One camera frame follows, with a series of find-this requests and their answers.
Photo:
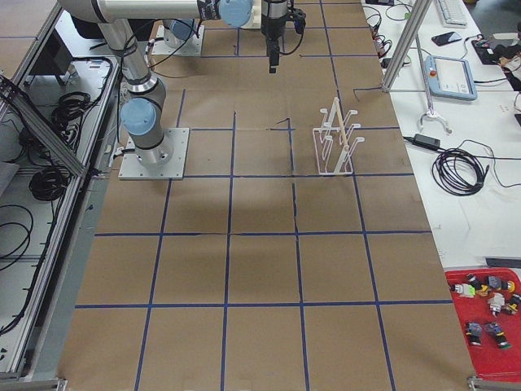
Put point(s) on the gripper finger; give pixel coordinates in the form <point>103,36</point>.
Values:
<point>273,62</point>

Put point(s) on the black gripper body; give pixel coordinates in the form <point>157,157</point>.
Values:
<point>272,25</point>

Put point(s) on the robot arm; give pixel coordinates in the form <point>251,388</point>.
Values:
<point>141,114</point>
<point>177,31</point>

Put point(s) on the black power adapter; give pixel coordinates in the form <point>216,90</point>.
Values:
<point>426,142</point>

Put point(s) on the black smartphone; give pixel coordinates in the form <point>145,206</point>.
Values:
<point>446,38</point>

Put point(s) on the blue teach pendant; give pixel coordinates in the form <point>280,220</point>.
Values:
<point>450,78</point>

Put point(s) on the red parts tray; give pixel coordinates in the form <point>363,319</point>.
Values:
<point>487,302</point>

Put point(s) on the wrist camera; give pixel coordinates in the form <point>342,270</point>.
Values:
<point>298,17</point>

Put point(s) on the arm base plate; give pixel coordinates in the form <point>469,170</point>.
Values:
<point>167,161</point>
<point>192,48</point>

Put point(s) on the white wire cup rack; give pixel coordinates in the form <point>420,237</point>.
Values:
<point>334,144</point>

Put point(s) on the aluminium frame post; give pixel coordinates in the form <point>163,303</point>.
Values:
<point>408,34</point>

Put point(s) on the green handled reacher grabber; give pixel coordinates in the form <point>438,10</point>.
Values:
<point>430,114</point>

